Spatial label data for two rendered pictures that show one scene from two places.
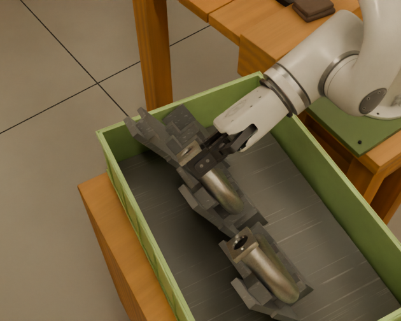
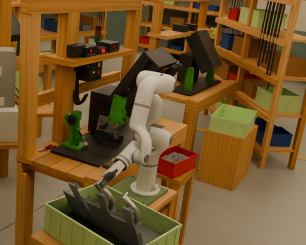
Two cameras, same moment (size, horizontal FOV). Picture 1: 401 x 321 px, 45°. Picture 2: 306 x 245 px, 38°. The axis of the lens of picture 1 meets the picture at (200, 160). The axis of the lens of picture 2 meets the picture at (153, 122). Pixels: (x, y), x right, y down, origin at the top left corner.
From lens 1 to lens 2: 165 cm
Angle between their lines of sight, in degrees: 41
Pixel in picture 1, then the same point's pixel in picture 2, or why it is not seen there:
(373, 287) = not seen: hidden behind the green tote
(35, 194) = not seen: outside the picture
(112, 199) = (49, 237)
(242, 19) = (82, 172)
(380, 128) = (149, 199)
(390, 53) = (148, 144)
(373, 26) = (142, 138)
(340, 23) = (133, 143)
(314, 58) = (128, 151)
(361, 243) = (154, 228)
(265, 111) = (119, 165)
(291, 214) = not seen: hidden behind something
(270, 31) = (96, 174)
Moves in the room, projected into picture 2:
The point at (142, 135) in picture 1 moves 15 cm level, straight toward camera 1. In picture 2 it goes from (76, 187) to (89, 200)
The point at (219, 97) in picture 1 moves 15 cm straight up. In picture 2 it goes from (87, 192) to (89, 168)
